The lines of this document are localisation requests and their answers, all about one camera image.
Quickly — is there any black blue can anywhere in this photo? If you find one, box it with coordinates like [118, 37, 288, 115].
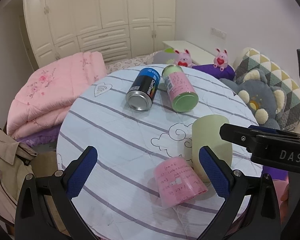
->
[126, 67, 160, 111]

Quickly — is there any heart patterned bed sheet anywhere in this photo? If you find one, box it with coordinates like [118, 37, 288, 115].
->
[106, 50, 164, 74]

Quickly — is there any triangle patterned quilted cushion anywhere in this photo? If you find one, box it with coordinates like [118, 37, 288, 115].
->
[232, 47, 300, 133]

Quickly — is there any purple pillow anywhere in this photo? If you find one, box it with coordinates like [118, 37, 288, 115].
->
[192, 64, 235, 80]

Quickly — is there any white wall socket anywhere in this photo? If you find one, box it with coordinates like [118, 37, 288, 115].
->
[210, 27, 226, 40]

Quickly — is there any cream white wardrobe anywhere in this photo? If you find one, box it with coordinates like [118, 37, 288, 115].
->
[23, 0, 175, 67]

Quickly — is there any pink bunny plush right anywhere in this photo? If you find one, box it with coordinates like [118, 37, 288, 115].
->
[213, 48, 228, 72]

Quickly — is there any white bedside table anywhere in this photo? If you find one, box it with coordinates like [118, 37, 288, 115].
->
[163, 41, 215, 65]

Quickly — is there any grey elephant plush toy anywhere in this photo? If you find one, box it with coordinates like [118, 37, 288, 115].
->
[220, 69, 287, 130]

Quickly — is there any folded pink quilt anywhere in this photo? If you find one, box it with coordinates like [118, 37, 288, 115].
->
[6, 51, 107, 140]

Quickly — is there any pink bunny plush left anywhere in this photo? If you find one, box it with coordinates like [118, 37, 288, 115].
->
[174, 49, 193, 68]

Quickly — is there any pink bunny plush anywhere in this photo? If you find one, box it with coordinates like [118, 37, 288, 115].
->
[174, 49, 193, 68]
[213, 48, 228, 72]

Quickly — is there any pink green labelled can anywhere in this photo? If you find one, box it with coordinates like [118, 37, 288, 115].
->
[162, 64, 199, 113]

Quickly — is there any striped white tablecloth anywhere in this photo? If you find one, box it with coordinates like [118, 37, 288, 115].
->
[57, 67, 256, 239]

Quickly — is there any beige jacket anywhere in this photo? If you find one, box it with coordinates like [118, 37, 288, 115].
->
[0, 129, 38, 224]

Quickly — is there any light green plastic cup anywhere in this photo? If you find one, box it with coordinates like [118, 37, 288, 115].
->
[192, 114, 232, 183]

